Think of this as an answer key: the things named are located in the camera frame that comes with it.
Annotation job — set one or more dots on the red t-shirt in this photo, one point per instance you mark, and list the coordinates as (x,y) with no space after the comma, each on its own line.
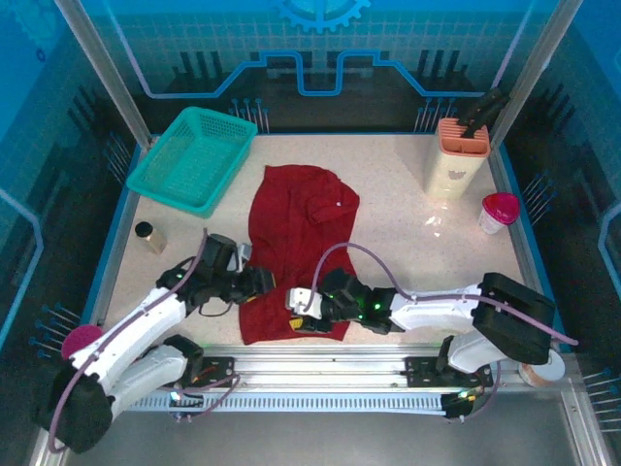
(296,228)

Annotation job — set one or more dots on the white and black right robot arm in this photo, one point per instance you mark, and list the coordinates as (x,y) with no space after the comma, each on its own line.
(436,310)

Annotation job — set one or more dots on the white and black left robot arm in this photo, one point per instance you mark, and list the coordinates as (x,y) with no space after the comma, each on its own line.
(126,340)

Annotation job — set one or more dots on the small bottle black cap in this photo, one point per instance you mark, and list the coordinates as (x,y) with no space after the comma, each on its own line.
(153,238)

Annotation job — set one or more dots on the teal plastic basket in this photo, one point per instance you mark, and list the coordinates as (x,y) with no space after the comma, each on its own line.
(189,160)

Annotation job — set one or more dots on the cream knife block orange top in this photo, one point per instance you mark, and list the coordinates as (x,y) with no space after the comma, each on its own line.
(453,165)

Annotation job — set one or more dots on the white cup pink lid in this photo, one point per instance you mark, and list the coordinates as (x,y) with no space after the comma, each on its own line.
(497,211)

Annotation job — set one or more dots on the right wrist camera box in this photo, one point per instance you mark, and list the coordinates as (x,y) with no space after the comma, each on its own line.
(301,301)

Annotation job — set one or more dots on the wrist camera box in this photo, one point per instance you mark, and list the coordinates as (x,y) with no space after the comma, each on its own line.
(301,301)
(244,257)

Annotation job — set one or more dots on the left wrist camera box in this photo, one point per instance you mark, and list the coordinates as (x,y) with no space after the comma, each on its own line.
(244,257)

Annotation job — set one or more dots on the aluminium rail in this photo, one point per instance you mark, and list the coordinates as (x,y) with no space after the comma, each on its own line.
(335,369)

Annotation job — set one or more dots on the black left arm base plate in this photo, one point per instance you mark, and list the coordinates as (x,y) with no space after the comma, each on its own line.
(218,369)

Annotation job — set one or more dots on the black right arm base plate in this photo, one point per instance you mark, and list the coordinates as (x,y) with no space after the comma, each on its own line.
(422,371)

